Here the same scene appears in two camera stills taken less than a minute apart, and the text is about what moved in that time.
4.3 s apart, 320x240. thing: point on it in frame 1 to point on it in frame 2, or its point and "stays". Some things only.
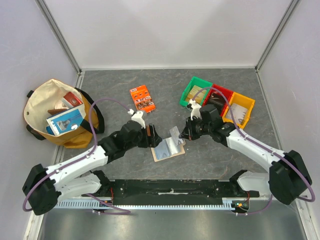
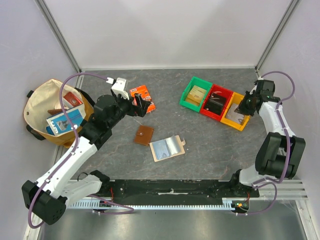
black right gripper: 189,129 to 246,104
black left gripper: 153,140 to 142,105
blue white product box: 66,122 stays
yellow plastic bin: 244,101 stays
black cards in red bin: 216,98 stays
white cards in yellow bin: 239,113 stays
